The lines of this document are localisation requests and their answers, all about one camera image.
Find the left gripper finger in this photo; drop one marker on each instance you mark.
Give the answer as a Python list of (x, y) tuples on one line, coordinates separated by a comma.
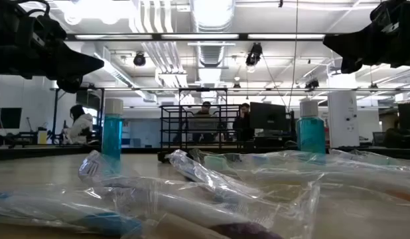
[(69, 63)]

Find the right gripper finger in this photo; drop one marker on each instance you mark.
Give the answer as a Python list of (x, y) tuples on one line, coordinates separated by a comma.
[(356, 46)]

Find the blue mouthwash bottle white cap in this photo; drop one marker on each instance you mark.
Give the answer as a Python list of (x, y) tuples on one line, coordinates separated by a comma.
[(112, 136), (310, 136)]

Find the green white toothbrush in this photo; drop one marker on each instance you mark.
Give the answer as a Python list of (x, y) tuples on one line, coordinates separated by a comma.
[(215, 162)]

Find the purple white toothbrush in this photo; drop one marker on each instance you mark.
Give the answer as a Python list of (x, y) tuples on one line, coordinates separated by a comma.
[(178, 206)]

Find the black ceiling spotlight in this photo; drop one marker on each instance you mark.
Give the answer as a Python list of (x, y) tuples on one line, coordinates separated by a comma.
[(254, 53), (312, 84), (139, 59)]

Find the person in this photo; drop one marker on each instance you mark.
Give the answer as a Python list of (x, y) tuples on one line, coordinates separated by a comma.
[(243, 124), (395, 136), (206, 110), (80, 127)]

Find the white pillar cabinet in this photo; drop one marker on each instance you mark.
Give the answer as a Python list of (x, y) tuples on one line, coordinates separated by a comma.
[(342, 119)]

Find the yellow container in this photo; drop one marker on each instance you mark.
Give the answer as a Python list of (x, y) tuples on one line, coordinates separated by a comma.
[(42, 136)]

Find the black computer monitor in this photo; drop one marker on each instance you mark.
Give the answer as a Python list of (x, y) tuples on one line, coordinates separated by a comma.
[(268, 116), (409, 116)]

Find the black overhead crossbar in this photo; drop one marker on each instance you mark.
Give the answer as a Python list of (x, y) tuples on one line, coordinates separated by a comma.
[(245, 36)]

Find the black background rig frame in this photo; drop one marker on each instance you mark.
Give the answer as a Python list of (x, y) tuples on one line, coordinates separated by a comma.
[(55, 116)]

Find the black wall screen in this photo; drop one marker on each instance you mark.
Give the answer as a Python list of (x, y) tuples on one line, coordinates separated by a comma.
[(7, 117)]

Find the black aluminium table frame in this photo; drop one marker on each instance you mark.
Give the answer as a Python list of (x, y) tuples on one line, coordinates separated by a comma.
[(26, 152)]

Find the silver ventilation duct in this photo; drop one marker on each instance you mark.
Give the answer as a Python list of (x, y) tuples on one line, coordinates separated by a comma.
[(213, 16)]

